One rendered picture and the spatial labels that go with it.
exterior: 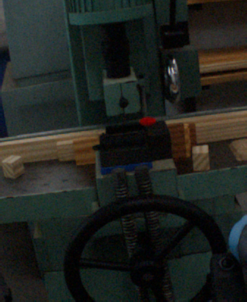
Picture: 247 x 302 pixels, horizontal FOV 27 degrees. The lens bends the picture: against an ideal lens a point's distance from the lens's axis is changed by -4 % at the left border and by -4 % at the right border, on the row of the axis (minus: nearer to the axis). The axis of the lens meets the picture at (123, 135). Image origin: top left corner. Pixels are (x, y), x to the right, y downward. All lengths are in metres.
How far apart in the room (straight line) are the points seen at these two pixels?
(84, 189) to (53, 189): 0.06
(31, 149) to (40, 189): 0.16
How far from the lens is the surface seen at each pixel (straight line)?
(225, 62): 3.26
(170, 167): 0.94
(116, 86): 1.09
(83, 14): 1.05
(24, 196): 1.06
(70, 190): 1.04
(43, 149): 1.20
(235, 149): 1.12
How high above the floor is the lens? 1.33
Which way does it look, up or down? 19 degrees down
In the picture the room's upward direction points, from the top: 7 degrees counter-clockwise
